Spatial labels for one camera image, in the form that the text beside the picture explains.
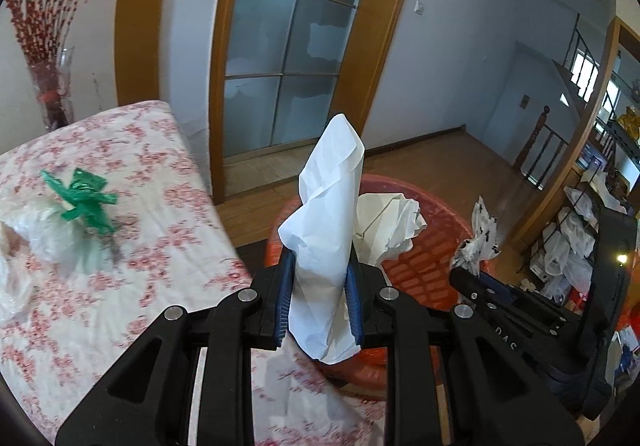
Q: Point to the clear plastic bag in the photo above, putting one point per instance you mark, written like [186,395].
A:
[50,236]

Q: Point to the green plastic wrapper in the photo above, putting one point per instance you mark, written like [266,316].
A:
[80,198]

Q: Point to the frosted glass door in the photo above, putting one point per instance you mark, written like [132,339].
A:
[270,25]

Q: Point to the glass vase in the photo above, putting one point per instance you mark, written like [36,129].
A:
[50,90]

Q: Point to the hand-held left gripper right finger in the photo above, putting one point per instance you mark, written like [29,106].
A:
[353,301]

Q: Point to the wooden stair railing post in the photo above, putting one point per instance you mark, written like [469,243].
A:
[537,145]

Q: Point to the white paper sheet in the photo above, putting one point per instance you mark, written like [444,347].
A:
[325,226]

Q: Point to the small brown wall plaque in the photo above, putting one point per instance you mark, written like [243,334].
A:
[525,101]

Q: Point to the floral tablecloth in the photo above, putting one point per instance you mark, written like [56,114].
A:
[150,276]

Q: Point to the golden figurine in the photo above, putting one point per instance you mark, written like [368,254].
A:
[630,121]

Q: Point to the wooden doorway frame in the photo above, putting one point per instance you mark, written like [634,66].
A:
[565,165]

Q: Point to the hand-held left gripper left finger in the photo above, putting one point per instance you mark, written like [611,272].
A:
[282,298]

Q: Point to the wooden door trim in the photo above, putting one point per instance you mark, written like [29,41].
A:
[142,25]

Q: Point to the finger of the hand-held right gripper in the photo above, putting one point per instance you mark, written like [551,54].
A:
[470,286]
[502,290]

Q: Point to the red plastic basket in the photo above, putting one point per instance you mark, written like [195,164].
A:
[430,236]

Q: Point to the upper staircase with railing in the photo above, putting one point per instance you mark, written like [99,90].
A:
[575,75]

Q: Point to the clear black-printed wrapper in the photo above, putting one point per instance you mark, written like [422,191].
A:
[482,231]

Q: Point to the pile of white plastic bags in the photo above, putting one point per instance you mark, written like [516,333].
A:
[565,251]

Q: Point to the black metal shelf rack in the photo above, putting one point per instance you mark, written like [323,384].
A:
[575,206]

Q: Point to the bubble wrap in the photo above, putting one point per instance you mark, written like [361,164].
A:
[10,291]

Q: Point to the small white wall switch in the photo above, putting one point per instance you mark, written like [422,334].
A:
[420,7]

